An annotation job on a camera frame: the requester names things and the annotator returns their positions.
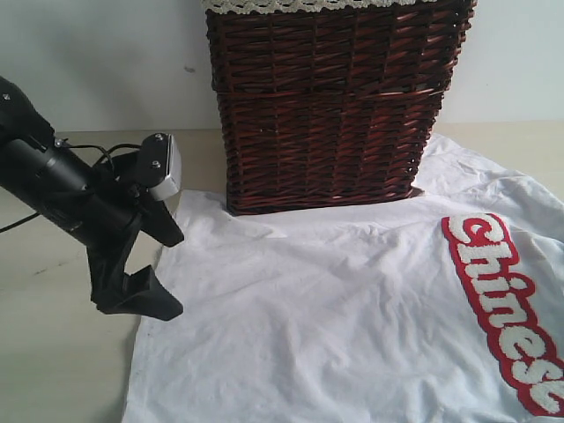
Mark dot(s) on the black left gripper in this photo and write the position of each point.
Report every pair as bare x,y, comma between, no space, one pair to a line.
103,208

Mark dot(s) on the white t-shirt red patch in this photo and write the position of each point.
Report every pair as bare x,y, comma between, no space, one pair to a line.
445,307

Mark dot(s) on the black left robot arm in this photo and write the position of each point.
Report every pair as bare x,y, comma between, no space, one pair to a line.
28,142

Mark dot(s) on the dark brown wicker basket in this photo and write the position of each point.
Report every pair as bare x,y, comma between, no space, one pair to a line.
330,108

